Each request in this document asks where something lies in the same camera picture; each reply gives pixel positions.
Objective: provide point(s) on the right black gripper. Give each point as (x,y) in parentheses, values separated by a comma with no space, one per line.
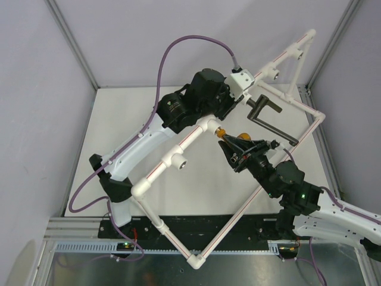
(234,156)

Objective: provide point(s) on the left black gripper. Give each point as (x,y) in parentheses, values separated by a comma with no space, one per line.
(232,103)

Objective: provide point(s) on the white PVC pipe frame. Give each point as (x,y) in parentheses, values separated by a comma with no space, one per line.
(174,157)

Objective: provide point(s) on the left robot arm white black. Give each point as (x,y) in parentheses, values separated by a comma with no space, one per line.
(209,93)

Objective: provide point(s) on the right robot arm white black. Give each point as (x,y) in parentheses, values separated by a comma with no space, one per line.
(307,210)

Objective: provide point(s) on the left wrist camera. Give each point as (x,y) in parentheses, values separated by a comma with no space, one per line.
(239,82)

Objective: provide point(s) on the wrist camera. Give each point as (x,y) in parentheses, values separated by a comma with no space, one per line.
(276,145)
(239,82)

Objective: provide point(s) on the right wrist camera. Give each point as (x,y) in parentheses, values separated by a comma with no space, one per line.
(276,145)

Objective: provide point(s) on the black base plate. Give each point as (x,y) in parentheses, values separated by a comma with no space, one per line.
(251,232)

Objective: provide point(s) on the white slotted cable duct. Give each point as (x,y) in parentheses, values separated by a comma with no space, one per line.
(128,248)

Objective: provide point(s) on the aluminium frame rail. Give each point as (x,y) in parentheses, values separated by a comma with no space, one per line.
(101,229)

